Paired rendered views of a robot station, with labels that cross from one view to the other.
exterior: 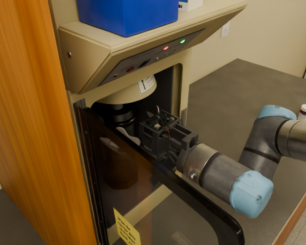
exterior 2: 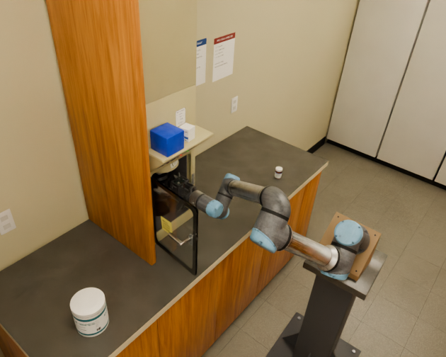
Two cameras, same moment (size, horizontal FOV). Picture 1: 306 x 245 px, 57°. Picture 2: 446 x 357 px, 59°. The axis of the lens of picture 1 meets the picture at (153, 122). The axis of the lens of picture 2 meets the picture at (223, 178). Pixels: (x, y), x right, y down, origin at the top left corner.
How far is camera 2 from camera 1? 1.29 m
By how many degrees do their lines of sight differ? 6
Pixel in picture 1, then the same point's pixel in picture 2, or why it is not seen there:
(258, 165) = (221, 199)
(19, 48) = (139, 163)
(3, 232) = (97, 239)
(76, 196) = (149, 207)
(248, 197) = (212, 209)
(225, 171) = (204, 200)
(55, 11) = not seen: hidden behind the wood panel
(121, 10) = (166, 151)
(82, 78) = (152, 167)
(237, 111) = (236, 170)
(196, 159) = (194, 196)
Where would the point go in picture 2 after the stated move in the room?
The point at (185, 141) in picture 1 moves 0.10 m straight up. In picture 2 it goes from (190, 189) to (190, 171)
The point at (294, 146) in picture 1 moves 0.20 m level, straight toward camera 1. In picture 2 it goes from (232, 190) to (210, 215)
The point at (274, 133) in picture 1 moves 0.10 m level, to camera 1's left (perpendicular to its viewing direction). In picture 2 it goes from (227, 185) to (205, 185)
